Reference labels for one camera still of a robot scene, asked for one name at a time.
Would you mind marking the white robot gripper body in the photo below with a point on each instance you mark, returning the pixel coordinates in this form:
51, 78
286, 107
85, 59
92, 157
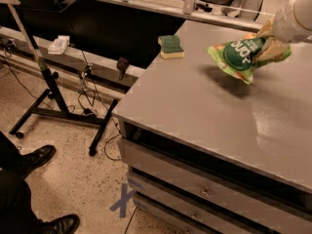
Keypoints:
288, 22

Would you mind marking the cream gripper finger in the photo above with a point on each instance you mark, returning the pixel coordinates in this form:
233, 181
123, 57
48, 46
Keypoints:
266, 30
272, 48

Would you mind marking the green rice chip bag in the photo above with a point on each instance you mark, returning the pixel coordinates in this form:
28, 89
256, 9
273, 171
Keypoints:
237, 58

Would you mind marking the green yellow sponge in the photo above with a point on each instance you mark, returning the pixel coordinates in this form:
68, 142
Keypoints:
170, 47

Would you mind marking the grey drawer cabinet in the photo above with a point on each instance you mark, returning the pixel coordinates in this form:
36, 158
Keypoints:
253, 167

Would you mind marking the dark knob on ledge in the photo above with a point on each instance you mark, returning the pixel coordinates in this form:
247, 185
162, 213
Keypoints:
122, 65

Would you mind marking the white box on ledge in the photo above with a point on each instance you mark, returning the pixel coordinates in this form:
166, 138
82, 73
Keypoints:
59, 45

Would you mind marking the black rolling stand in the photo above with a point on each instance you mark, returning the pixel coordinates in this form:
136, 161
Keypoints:
53, 91

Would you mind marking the upper black shoe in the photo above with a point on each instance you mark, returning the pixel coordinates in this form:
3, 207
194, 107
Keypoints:
37, 158

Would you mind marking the black shoe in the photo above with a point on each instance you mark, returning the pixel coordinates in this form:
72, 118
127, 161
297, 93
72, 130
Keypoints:
67, 224
37, 158

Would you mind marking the lower black shoe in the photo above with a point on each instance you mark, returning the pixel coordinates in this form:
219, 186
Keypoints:
67, 224

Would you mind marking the dark trouser leg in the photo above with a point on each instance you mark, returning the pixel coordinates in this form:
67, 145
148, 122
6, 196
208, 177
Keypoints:
16, 215

